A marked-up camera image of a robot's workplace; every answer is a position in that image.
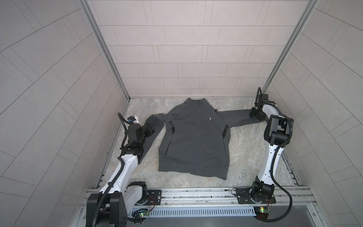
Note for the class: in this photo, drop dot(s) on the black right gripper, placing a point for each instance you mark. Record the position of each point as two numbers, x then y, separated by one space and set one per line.
252 113

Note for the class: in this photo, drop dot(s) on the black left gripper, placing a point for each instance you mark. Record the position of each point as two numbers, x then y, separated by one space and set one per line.
148 129

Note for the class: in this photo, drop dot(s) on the dark grey zip jacket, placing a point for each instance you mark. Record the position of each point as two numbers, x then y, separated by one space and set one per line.
197 138

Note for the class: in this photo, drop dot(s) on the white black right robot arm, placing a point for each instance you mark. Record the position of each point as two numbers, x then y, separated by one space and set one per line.
277 135

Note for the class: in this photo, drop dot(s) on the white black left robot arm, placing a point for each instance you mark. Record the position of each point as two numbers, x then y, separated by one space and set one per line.
118 196

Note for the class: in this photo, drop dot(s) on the left green circuit board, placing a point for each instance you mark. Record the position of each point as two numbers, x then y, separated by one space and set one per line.
140 215

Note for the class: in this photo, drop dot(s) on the green circuit board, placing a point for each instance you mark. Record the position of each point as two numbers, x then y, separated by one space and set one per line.
262 212
140 215

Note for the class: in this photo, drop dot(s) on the white vent grille strip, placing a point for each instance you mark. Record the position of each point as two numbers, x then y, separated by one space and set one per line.
171 212

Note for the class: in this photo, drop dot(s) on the right green circuit board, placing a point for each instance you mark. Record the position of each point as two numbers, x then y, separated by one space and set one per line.
262 212

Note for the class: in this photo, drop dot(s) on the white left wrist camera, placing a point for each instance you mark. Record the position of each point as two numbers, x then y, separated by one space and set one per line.
133 120

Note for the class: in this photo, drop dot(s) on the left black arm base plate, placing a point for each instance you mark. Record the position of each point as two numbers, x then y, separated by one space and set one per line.
153 198

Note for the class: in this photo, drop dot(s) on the aluminium left corner post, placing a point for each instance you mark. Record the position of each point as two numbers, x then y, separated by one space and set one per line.
100 40

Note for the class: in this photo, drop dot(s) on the aluminium corner post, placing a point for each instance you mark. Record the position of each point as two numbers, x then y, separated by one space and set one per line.
306 14
100 40

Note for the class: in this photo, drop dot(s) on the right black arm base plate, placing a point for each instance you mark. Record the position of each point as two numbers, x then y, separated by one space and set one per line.
244 196

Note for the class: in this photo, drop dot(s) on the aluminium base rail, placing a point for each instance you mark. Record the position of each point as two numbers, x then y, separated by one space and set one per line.
227 197

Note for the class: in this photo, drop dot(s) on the aluminium right corner post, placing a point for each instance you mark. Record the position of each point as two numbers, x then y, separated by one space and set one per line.
306 14

